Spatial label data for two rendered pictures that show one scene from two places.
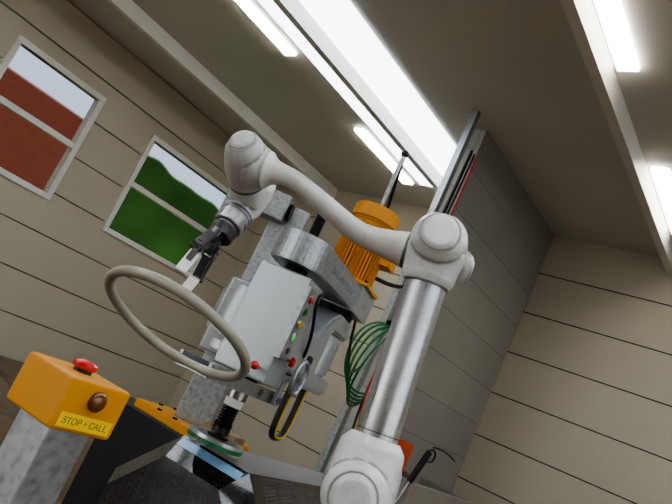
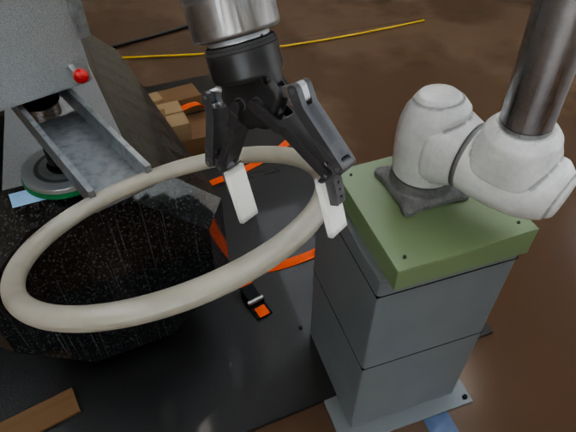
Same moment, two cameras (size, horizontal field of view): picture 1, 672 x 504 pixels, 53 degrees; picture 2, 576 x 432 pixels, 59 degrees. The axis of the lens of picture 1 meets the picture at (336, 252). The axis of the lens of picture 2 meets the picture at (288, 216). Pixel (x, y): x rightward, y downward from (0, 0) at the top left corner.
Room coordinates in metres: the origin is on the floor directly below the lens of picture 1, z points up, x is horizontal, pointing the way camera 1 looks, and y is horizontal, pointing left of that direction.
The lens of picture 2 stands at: (1.55, 0.69, 1.72)
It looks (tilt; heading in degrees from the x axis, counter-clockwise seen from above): 44 degrees down; 302
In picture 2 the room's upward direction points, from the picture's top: straight up
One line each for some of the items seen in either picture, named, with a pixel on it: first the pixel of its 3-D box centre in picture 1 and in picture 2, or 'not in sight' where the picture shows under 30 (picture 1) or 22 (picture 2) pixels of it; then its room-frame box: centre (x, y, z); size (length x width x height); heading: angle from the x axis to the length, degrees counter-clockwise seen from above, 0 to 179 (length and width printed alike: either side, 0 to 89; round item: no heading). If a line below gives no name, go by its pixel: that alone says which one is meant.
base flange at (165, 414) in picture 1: (192, 425); not in sight; (3.72, 0.30, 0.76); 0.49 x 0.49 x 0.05; 54
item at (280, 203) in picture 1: (276, 207); not in sight; (3.61, 0.40, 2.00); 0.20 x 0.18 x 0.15; 54
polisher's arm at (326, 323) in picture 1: (298, 350); not in sight; (2.96, -0.03, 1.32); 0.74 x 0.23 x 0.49; 161
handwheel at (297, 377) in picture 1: (291, 374); not in sight; (2.67, -0.04, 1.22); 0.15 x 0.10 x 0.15; 161
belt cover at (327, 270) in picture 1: (323, 282); not in sight; (2.92, -0.01, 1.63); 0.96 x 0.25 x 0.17; 161
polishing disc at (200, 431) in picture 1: (216, 438); (64, 165); (2.59, 0.11, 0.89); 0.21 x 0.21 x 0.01
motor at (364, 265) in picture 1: (365, 247); not in sight; (3.21, -0.12, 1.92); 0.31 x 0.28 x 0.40; 71
